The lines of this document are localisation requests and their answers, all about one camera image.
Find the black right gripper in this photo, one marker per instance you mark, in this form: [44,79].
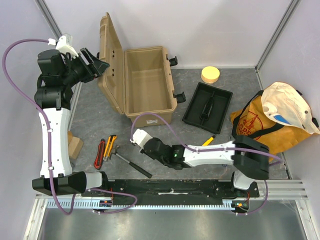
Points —
[152,147]

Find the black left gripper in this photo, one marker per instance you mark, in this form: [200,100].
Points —
[92,71]

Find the small steel claw hammer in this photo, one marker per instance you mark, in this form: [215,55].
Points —
[132,164]

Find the yellow black utility knife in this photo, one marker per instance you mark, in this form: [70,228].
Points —
[109,146]

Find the tan plastic tool box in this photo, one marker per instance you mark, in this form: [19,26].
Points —
[138,82]

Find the yellow handle screwdriver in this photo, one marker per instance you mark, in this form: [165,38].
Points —
[209,140]

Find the black tool tray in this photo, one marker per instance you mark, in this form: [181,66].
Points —
[208,108]

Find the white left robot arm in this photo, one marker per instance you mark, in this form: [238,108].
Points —
[60,71]

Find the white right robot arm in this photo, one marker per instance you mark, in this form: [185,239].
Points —
[247,155]

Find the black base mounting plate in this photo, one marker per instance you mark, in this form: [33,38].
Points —
[174,191]

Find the red black utility knife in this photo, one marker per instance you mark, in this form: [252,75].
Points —
[100,154]

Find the brown cardboard box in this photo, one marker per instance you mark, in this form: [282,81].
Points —
[75,145]

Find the orange cloth bag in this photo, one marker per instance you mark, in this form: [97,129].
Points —
[252,122]

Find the right aluminium corner profile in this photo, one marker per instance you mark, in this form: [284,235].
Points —
[292,6]

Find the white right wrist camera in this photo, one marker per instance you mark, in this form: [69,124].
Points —
[140,137]

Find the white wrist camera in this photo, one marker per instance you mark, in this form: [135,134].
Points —
[140,137]
[64,45]

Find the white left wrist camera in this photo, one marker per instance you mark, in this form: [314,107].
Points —
[64,45]

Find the aluminium corner frame profile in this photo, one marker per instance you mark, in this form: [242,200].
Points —
[47,14]

